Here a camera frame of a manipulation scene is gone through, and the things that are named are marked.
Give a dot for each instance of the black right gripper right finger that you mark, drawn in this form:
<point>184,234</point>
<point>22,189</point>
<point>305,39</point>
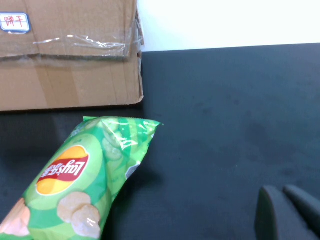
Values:
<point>305,203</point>

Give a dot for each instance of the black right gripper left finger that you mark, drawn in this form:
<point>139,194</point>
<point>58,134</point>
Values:
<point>275,217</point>

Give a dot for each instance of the green cucumber Lay's chips bag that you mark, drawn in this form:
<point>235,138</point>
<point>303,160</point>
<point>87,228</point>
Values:
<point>75,185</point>

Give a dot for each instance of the brown cardboard box clear tape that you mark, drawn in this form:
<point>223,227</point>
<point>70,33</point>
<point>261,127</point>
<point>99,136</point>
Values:
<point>75,85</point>

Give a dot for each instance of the clear packing tape strip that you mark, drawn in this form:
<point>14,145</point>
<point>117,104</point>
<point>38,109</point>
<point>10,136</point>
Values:
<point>100,45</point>

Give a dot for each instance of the white label red handwriting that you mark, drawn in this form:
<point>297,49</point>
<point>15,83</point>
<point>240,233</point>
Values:
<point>15,22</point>

